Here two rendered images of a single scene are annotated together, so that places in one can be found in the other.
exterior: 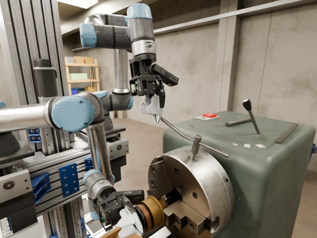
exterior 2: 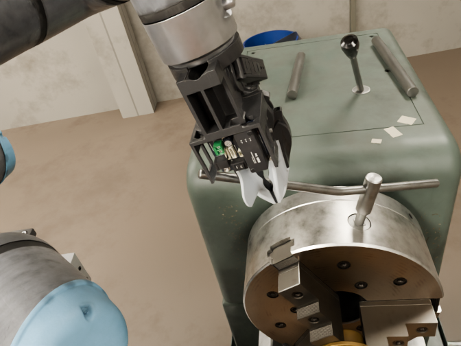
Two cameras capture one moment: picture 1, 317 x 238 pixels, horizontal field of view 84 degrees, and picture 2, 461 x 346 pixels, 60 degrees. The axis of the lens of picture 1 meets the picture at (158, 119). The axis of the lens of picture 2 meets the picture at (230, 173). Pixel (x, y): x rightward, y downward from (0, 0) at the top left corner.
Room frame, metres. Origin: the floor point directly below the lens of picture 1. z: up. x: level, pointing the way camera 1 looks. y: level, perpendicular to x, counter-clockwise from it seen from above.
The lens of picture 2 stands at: (0.31, 0.26, 1.68)
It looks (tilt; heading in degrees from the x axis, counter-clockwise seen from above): 37 degrees down; 323
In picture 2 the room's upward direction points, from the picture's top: 13 degrees counter-clockwise
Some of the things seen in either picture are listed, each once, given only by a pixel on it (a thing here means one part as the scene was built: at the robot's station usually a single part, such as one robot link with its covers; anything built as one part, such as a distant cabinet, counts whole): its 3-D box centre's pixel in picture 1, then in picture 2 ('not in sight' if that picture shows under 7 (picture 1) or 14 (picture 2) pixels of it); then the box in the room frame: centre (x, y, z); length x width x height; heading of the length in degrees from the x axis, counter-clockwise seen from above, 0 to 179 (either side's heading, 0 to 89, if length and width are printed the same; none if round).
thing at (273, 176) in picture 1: (234, 162); (311, 154); (0.82, -0.39, 1.06); 0.59 x 0.48 x 0.39; 129
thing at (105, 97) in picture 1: (100, 102); not in sight; (1.08, 0.36, 1.33); 0.13 x 0.12 x 0.14; 110
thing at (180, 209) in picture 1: (188, 218); (401, 320); (0.43, -0.09, 1.08); 0.12 x 0.11 x 0.05; 39
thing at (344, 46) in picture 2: (246, 105); (349, 47); (0.68, -0.35, 1.38); 0.04 x 0.03 x 0.05; 129
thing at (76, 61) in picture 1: (66, 87); not in sight; (6.02, 3.10, 1.03); 2.21 x 0.60 x 2.06; 136
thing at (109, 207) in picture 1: (111, 205); not in sight; (0.49, 0.16, 1.08); 0.12 x 0.09 x 0.08; 39
